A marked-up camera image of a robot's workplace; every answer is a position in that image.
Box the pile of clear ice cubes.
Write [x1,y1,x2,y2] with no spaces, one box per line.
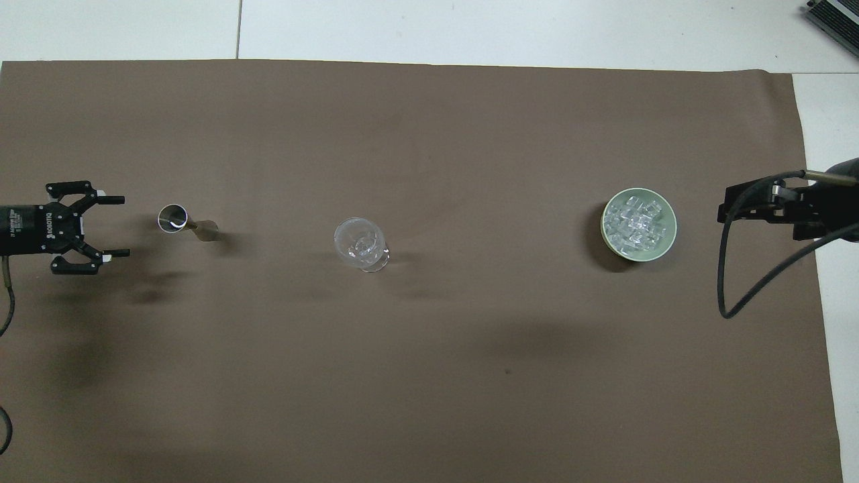
[604,194,674,254]

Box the clear drinking glass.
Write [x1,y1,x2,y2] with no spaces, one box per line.
[334,217,391,274]

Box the green bowl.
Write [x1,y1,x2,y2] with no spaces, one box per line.
[600,187,678,263]

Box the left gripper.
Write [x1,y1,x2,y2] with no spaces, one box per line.
[0,180,131,276]

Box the silver metal jigger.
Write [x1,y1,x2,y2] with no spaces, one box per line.
[158,203,221,243]

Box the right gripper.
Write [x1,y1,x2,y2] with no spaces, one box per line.
[793,158,859,242]

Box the black cable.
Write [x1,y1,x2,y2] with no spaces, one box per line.
[0,257,15,457]
[717,170,859,319]

